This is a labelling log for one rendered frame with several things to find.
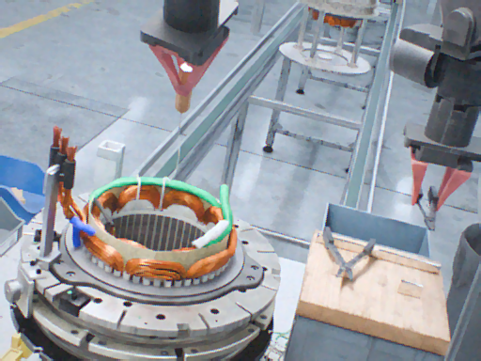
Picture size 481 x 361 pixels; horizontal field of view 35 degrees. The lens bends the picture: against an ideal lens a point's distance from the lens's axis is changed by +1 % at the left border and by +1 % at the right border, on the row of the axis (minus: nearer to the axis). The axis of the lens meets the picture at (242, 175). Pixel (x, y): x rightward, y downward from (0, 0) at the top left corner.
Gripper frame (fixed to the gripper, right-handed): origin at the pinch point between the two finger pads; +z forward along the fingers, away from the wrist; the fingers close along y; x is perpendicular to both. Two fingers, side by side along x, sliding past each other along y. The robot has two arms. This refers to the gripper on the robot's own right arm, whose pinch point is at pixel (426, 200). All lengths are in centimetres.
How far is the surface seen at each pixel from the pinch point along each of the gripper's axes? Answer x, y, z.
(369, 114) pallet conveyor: -165, 0, 43
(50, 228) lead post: 23.1, 42.5, 3.9
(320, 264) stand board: 2.4, 11.4, 11.9
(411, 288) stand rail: 4.5, -0.9, 10.8
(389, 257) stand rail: -3.4, 1.9, 11.3
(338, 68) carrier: -202, 14, 39
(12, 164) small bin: -46, 78, 34
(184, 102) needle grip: 14.3, 31.4, -11.2
